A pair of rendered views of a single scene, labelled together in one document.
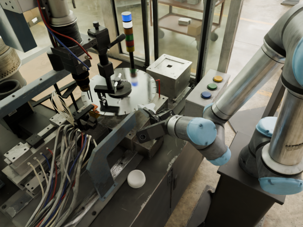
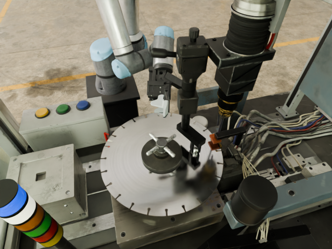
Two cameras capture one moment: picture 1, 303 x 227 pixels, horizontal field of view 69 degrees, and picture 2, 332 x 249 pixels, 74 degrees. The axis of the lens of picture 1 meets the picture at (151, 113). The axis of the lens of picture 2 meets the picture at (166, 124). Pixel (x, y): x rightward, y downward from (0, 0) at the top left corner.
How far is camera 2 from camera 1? 1.10 m
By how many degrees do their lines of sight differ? 82
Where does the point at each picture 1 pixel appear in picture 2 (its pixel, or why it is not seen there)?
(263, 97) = not seen: outside the picture
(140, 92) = (144, 131)
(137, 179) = (199, 119)
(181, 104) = (86, 160)
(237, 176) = (133, 87)
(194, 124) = (168, 30)
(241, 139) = not seen: hidden behind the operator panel
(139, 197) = (206, 113)
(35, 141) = (297, 176)
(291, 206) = not seen: hidden behind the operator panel
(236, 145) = (105, 99)
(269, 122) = (102, 47)
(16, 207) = (314, 161)
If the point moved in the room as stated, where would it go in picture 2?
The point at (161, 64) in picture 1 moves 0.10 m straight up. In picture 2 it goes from (40, 190) to (22, 171)
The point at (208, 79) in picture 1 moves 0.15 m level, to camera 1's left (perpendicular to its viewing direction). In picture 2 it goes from (48, 119) to (75, 141)
